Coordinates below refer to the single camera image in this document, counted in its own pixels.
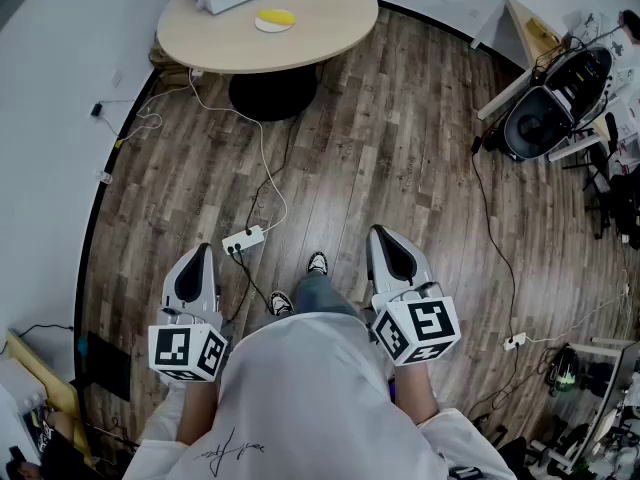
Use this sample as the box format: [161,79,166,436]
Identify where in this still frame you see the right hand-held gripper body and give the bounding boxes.
[370,281,461,368]

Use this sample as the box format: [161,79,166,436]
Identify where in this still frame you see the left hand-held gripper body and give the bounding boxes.
[147,303,230,383]

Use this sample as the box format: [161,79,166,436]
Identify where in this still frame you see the white round plate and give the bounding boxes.
[254,9,298,34]

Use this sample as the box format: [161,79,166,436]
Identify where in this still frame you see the yellow banana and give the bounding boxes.
[258,10,297,26]

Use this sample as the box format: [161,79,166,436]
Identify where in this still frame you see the person's left forearm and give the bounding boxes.
[174,380,222,447]

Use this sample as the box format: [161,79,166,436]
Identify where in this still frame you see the person's right forearm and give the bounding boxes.
[394,362,441,425]

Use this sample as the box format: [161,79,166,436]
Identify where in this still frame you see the long white power strip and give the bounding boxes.
[221,225,266,257]

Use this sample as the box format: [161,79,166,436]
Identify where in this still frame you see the person's grey trousers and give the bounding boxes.
[292,272,359,319]

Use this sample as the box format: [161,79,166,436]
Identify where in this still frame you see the person's left sneaker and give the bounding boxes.
[268,290,295,318]

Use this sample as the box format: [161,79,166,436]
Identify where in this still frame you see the black flat panel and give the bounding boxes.
[79,330,132,403]

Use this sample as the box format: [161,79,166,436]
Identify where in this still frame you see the person's white shirt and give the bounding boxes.
[122,312,516,480]

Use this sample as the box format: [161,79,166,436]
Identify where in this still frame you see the light wooden shelf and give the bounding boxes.
[4,330,94,467]

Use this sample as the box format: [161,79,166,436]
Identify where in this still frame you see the grey black equipment case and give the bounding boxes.
[502,45,616,162]

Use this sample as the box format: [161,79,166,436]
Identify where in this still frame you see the white framed wooden desk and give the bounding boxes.
[469,0,566,122]

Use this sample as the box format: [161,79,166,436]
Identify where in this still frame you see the long black floor cable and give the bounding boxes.
[471,137,520,339]

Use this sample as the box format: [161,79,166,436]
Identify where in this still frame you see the white power cable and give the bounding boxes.
[187,67,289,234]

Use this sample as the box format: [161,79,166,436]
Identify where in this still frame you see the black table pedestal base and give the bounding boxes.
[228,62,319,122]

